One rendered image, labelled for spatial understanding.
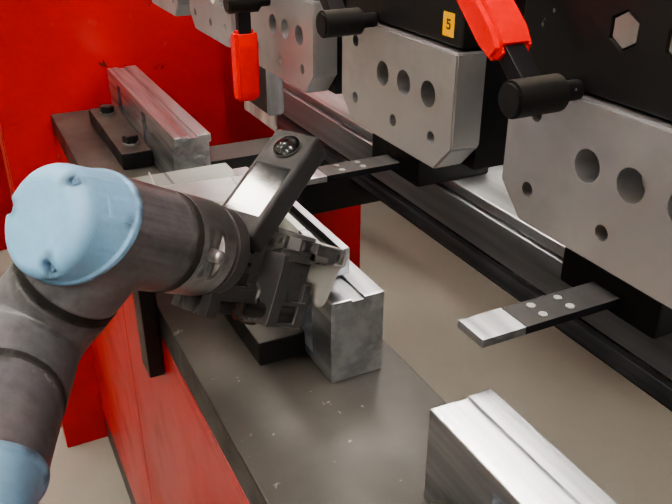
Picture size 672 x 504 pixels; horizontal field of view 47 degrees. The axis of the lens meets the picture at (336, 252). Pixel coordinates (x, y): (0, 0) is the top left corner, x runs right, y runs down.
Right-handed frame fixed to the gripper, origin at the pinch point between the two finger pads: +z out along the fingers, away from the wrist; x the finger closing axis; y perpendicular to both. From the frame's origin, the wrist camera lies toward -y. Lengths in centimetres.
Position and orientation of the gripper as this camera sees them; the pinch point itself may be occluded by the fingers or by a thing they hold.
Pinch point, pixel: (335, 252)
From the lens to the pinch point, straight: 76.5
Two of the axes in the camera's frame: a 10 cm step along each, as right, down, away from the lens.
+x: 8.3, 2.5, -5.0
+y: -2.8, 9.6, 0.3
